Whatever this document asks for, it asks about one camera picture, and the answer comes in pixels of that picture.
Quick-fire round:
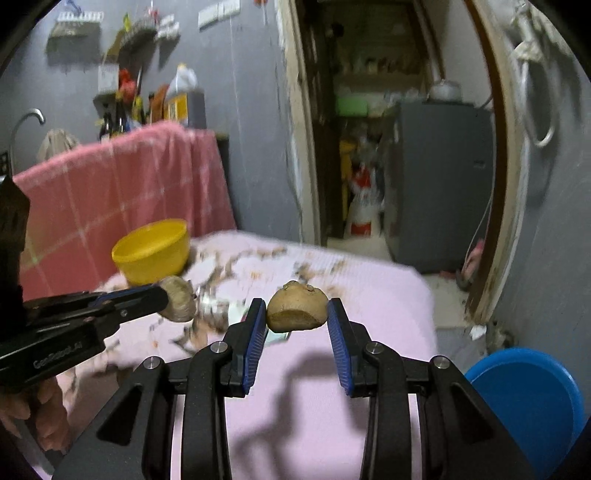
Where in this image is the potato piece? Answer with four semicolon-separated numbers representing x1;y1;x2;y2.
158;276;197;323

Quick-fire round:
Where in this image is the small brown potato chunk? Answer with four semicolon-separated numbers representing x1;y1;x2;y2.
266;280;329;333

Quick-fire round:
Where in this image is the chrome kitchen faucet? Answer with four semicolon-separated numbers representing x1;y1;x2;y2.
8;108;46;176

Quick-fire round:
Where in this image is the left hand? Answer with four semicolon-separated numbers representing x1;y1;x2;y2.
0;377;71;452

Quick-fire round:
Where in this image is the crumpled white ribbon wrapper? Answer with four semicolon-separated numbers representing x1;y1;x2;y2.
194;290;229;333

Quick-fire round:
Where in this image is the yellow plastic bowl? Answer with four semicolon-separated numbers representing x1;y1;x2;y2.
111;219;190;286

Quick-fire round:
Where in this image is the pink floral tablecloth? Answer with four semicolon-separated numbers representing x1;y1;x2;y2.
58;231;436;479

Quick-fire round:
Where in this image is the pink checked towel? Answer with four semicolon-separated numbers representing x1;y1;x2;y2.
14;122;236;300

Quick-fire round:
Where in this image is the red white sack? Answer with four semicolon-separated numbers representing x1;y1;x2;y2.
346;163;382;237

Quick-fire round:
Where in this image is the blue plastic bin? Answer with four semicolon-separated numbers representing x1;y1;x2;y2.
466;348;587;479

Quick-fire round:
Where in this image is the beige rag at sink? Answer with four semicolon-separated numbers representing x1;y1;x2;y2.
36;129;80;163

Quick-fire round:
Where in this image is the dark sauce bottle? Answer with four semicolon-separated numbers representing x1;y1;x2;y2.
110;91;127;137

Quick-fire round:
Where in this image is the dark grey refrigerator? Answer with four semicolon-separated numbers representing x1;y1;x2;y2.
380;102;495;273

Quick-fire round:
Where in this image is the large cooking oil jug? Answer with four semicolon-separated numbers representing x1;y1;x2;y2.
163;64;207;129

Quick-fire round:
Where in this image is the green plastic container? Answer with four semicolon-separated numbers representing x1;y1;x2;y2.
335;95;369;118

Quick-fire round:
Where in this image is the metal pot on refrigerator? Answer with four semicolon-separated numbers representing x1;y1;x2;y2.
428;79;463;103

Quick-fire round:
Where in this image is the white rubber glove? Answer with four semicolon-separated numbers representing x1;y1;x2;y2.
511;1;553;64

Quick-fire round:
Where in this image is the wall corner shelf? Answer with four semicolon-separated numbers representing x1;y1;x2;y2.
118;17;157;61

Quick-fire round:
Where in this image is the white wall rack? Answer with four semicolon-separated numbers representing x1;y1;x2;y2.
48;11;104;41

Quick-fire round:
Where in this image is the white hose loop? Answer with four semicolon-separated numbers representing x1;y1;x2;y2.
517;55;558;149

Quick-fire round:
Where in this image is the white wall switch plate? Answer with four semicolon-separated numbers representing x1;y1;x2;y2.
197;0;240;30

